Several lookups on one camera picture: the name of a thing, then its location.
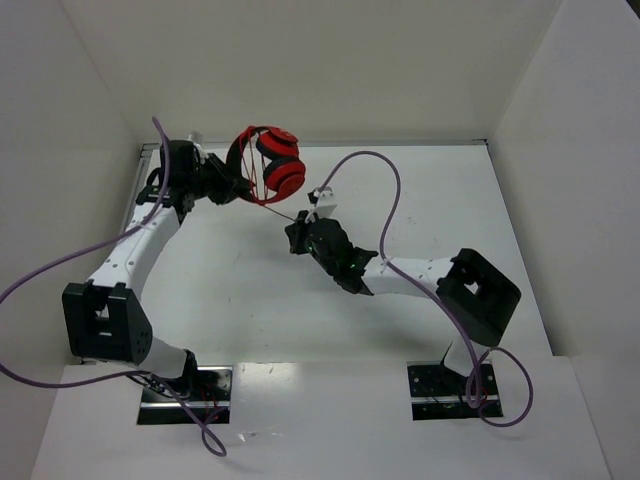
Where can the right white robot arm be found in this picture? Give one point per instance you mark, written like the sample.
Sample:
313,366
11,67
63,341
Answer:
479,297

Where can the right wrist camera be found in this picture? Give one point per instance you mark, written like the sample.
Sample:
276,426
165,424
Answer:
322,204

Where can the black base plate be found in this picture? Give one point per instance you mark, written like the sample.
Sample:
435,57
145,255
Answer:
212,398
437,393

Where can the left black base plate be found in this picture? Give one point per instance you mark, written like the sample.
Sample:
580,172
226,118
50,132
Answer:
212,398

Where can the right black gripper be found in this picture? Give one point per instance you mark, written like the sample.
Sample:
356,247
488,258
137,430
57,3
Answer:
296,232

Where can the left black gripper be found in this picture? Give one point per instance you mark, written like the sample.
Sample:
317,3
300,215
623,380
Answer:
218,179

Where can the red black headphones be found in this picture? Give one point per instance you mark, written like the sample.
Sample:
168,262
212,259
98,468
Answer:
285,172

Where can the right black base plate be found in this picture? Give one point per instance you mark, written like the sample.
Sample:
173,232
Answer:
437,393

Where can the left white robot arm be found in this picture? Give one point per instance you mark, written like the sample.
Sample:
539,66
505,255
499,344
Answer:
104,316

